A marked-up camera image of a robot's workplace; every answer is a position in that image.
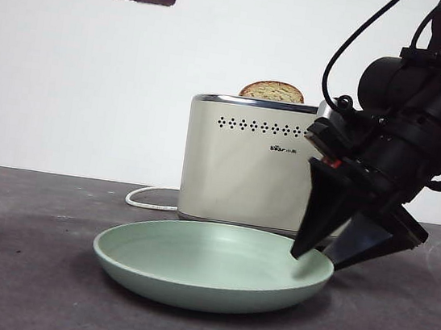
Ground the cream two-slot toaster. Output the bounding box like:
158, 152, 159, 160
175, 89, 329, 239

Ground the small brown bread slice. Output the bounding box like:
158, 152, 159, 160
238, 77, 307, 105

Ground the long black right arm cable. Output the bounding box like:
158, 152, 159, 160
318, 0, 406, 118

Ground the white toaster power cord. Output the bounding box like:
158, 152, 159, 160
124, 182, 182, 214

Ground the pale green round plate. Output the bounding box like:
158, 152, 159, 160
85, 206, 339, 328

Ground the pale grey right wrist camera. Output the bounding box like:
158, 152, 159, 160
302, 97, 356, 158

